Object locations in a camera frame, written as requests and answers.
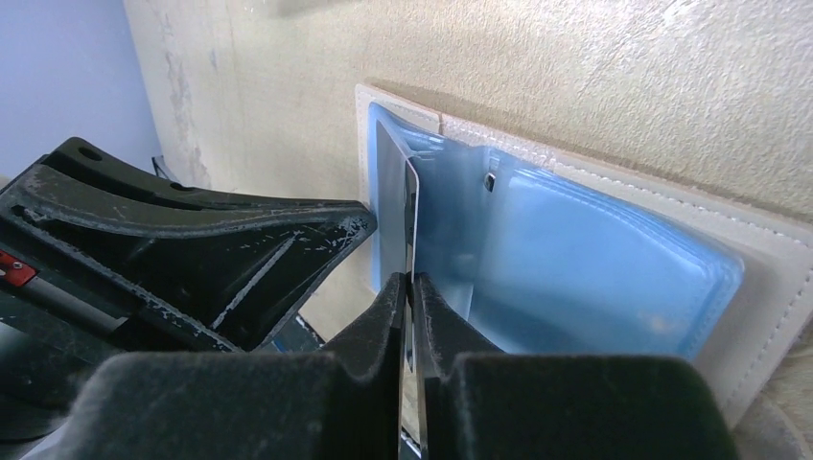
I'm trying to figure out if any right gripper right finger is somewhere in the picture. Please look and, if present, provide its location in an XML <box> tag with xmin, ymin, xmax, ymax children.
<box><xmin>412</xmin><ymin>274</ymin><xmax>739</xmax><ymax>459</ymax></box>

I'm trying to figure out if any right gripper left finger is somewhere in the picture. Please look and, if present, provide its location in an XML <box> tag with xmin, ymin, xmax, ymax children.
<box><xmin>40</xmin><ymin>273</ymin><xmax>407</xmax><ymax>459</ymax></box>

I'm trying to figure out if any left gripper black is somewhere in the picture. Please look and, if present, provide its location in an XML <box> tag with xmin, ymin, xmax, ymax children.
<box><xmin>1</xmin><ymin>137</ymin><xmax>377</xmax><ymax>459</ymax></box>

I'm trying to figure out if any beige card holder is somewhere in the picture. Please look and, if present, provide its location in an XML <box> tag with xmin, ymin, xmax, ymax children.
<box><xmin>355</xmin><ymin>84</ymin><xmax>812</xmax><ymax>426</ymax></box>

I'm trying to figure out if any aluminium table frame rail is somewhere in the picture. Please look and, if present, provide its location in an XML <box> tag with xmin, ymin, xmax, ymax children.
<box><xmin>151</xmin><ymin>155</ymin><xmax>178</xmax><ymax>182</ymax></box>

